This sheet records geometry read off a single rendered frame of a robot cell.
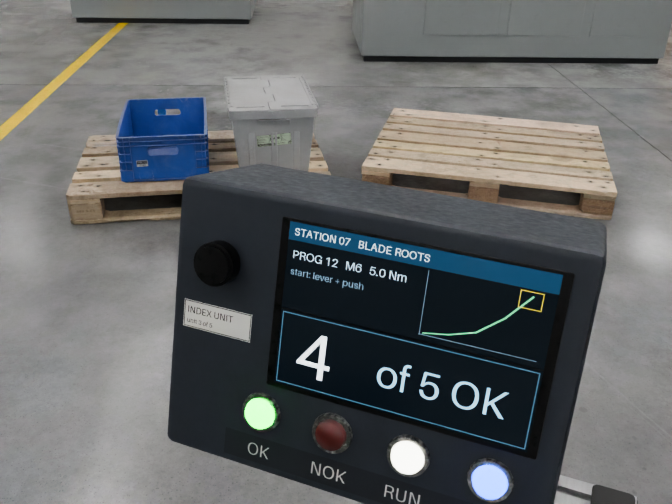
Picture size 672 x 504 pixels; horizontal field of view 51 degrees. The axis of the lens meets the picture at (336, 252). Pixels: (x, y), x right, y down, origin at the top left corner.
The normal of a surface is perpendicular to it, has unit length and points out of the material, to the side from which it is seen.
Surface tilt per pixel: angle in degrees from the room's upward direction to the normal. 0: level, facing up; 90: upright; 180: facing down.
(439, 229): 53
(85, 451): 0
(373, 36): 90
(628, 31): 90
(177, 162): 90
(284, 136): 95
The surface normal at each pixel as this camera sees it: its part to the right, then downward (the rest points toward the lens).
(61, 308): 0.02, -0.88
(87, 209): 0.17, 0.47
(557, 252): -0.29, -0.18
